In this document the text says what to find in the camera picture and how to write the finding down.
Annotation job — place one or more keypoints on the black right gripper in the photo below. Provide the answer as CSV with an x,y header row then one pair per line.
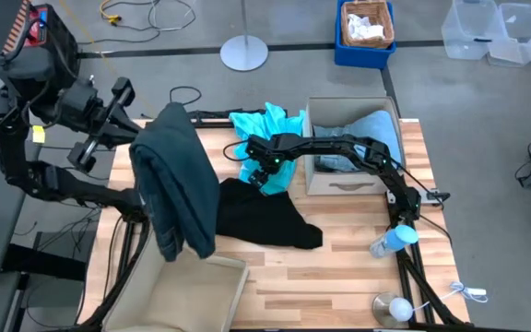
x,y
265,169

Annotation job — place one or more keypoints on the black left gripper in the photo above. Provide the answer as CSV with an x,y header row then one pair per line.
x,y
79,101

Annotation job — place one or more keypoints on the black garment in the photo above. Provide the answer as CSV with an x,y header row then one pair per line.
x,y
265,216

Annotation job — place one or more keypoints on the turquoise t-shirt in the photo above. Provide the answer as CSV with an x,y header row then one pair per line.
x,y
251,122

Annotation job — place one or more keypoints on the dark blue jeans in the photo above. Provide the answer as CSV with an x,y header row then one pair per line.
x,y
173,175

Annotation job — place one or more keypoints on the light blue jeans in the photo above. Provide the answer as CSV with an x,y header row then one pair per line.
x,y
376,126

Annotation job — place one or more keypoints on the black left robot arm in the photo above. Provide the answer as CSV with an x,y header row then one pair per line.
x,y
86,196

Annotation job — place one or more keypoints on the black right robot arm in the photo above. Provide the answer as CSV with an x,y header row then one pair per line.
x,y
330,143

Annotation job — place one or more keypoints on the yellow tag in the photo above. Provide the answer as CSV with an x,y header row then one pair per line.
x,y
38,134

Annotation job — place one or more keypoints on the black bar at table edge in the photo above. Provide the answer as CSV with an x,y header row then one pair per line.
x,y
210,115

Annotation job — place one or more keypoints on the white cardboard box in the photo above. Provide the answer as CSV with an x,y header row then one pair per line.
x,y
348,184

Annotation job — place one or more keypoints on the black case with red top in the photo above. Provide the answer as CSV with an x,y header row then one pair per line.
x,y
58,27

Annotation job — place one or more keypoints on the grey round-base floor stand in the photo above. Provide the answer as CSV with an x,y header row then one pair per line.
x,y
244,53

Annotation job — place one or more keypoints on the beige fabric storage bin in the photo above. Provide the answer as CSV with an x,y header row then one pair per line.
x,y
192,295

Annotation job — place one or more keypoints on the blue water bottle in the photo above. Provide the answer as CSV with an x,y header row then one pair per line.
x,y
397,239

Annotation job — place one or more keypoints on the blue plastic crate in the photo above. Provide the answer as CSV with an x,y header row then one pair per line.
x,y
362,57

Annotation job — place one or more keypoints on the white cloth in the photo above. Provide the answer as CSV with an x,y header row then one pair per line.
x,y
362,28

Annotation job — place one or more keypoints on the white globe lamp metal base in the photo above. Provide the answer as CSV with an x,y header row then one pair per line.
x,y
400,310

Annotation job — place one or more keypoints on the brown wicker basket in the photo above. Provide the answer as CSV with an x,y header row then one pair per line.
x,y
385,18

